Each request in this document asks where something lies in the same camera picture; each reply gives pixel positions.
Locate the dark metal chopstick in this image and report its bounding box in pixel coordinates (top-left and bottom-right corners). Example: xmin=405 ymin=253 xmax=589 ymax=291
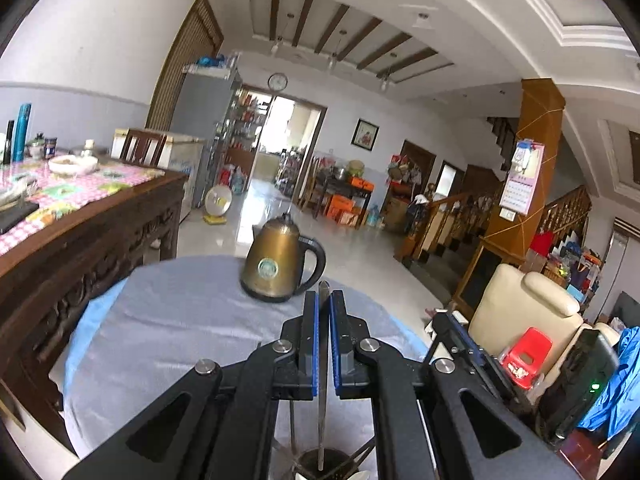
xmin=331 ymin=437 xmax=376 ymax=479
xmin=288 ymin=400 xmax=297 ymax=457
xmin=318 ymin=281 xmax=331 ymax=460

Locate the dark metal utensil holder cup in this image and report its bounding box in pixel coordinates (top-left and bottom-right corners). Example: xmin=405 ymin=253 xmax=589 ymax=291
xmin=293 ymin=448 xmax=359 ymax=480

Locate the red plastic child chair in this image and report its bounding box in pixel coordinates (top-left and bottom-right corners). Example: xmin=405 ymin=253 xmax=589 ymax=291
xmin=499 ymin=327 xmax=552 ymax=390

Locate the gold electric kettle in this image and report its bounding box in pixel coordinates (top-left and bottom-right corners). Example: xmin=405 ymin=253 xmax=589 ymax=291
xmin=240 ymin=211 xmax=326 ymax=302

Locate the cream leather sofa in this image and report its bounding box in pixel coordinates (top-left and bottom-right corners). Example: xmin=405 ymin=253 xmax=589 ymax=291
xmin=469 ymin=263 xmax=620 ymax=385

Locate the dark wooden side table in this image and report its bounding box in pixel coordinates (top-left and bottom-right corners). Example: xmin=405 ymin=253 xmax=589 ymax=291
xmin=314 ymin=174 xmax=375 ymax=229

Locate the wooden stair railing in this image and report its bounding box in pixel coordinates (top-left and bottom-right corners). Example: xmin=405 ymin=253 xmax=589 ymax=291
xmin=394 ymin=190 xmax=499 ymax=266

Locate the small white floor fan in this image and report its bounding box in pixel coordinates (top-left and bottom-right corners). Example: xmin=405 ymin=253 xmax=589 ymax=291
xmin=203 ymin=184 xmax=233 ymax=226

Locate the white chest freezer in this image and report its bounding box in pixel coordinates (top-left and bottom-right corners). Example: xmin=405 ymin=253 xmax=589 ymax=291
xmin=110 ymin=128 xmax=207 ymax=221

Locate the carved dark wooden sideboard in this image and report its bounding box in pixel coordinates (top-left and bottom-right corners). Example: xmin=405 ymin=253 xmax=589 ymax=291
xmin=1 ymin=170 xmax=188 ymax=448

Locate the grey refrigerator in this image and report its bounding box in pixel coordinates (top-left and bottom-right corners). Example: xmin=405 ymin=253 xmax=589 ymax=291
xmin=167 ymin=64 xmax=242 ymax=219

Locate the teal thermos bottle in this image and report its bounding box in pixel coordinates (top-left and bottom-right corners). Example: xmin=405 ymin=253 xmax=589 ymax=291
xmin=12 ymin=103 xmax=32 ymax=162

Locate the framed wall picture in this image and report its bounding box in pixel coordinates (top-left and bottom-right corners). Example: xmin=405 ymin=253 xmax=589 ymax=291
xmin=350 ymin=119 xmax=380 ymax=152

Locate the wall calendar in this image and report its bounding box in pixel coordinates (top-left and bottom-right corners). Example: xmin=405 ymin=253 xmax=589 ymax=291
xmin=499 ymin=140 xmax=544 ymax=214

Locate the round wall clock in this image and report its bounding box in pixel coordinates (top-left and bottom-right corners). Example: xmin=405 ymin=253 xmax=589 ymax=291
xmin=267 ymin=73 xmax=288 ymax=92

